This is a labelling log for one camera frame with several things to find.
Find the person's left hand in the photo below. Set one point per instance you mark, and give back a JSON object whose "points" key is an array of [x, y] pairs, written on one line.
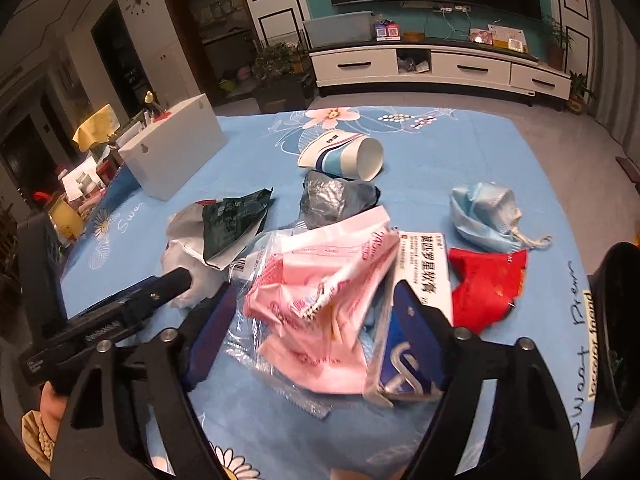
{"points": [[50, 396]]}

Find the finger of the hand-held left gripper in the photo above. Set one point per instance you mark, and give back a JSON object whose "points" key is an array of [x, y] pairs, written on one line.
{"points": [[150, 290]]}

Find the blue floral tablecloth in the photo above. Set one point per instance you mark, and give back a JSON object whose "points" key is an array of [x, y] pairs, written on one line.
{"points": [[425, 170]]}

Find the blue face mask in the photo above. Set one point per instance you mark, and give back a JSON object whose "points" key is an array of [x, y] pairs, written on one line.
{"points": [[480, 220]]}

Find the striped paper cup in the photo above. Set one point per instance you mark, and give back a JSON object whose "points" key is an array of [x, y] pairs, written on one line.
{"points": [[345, 152]]}

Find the white power strip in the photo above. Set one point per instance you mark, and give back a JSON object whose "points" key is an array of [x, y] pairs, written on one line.
{"points": [[452, 8]]}

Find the white plastic bag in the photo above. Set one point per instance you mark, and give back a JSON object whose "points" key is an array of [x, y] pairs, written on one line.
{"points": [[185, 255]]}

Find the white television cabinet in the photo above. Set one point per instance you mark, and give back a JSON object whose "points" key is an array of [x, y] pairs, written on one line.
{"points": [[465, 65]]}

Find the dark green foil packet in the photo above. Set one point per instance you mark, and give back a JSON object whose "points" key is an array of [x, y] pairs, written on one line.
{"points": [[232, 225]]}

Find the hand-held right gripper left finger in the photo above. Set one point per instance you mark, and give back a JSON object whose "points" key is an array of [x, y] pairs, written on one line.
{"points": [[212, 330]]}

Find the white desk calendar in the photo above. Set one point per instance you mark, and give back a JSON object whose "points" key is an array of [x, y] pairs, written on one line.
{"points": [[510, 39]]}

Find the yellow cloth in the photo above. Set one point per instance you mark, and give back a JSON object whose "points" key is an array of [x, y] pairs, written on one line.
{"points": [[95, 125]]}

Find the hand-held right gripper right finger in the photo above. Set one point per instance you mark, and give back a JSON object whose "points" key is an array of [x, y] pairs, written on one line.
{"points": [[415, 340]]}

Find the black plant stand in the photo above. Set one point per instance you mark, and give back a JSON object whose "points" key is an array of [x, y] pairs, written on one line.
{"points": [[282, 92]]}

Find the white rectangular box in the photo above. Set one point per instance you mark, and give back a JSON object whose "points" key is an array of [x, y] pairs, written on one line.
{"points": [[175, 150]]}

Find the black trash bin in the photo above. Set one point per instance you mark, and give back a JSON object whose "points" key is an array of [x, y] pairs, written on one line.
{"points": [[615, 280]]}

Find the small printed sign stand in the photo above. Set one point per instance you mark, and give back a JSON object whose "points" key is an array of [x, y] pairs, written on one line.
{"points": [[387, 31]]}

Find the small potted plant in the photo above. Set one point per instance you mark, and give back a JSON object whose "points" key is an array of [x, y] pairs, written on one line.
{"points": [[580, 90]]}

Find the bushy potted plant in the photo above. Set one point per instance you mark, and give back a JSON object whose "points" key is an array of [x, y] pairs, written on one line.
{"points": [[275, 60]]}

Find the tall potted plant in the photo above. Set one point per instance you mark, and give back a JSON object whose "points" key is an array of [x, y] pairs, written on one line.
{"points": [[556, 45]]}

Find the person's left forearm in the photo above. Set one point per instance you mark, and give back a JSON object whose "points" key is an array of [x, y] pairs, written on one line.
{"points": [[37, 440]]}

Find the white ointment box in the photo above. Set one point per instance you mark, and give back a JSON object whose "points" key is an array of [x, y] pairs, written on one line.
{"points": [[422, 270]]}

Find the clear storage box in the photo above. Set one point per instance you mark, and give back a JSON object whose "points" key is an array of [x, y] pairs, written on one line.
{"points": [[337, 30]]}

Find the red wrapper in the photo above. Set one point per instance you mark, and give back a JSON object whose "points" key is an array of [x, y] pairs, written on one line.
{"points": [[475, 290]]}

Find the pink plastic packaging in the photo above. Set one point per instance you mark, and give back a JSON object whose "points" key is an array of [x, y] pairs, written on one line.
{"points": [[310, 305]]}

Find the photo frame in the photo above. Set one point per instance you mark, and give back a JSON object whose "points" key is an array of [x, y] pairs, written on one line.
{"points": [[480, 36]]}

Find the grey plastic bag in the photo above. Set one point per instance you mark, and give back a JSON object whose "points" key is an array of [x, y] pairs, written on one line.
{"points": [[330, 200]]}

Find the clear plastic wrapper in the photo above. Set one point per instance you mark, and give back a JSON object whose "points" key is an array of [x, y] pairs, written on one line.
{"points": [[260, 375]]}

